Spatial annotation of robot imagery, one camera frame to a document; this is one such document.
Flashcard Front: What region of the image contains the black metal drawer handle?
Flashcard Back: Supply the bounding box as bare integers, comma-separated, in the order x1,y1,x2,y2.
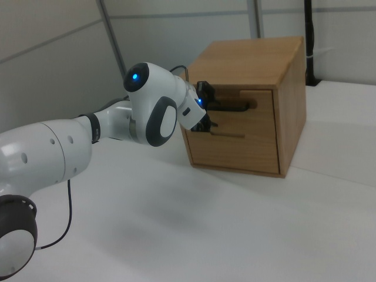
209,100,257,113

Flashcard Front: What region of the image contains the wooden drawer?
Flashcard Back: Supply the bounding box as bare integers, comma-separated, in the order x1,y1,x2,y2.
180,88,281,173

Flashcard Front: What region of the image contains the pale wooden cabinet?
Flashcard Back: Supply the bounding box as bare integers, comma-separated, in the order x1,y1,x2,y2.
179,35,307,179

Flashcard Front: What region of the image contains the black vertical pole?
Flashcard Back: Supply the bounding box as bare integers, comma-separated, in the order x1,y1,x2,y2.
303,0,321,87

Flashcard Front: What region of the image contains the grey partition post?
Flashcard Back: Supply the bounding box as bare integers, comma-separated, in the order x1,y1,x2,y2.
251,0,264,39
96,0,129,82

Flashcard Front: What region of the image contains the white cable tie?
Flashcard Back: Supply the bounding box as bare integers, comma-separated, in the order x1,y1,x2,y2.
305,46,334,60

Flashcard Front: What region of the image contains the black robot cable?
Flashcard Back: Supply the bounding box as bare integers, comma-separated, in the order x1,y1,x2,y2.
35,65,189,251

